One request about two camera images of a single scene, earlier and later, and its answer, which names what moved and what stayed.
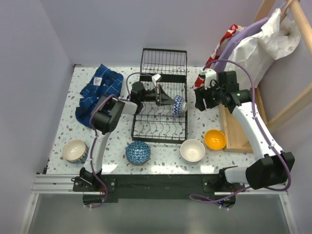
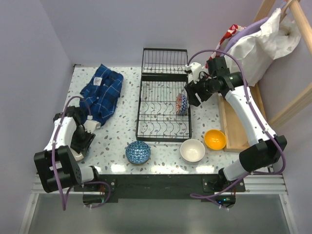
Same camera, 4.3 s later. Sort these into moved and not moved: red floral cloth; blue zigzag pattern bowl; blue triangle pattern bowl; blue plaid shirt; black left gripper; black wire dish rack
Moved: blue zigzag pattern bowl; black left gripper
Not moved: red floral cloth; blue triangle pattern bowl; blue plaid shirt; black wire dish rack
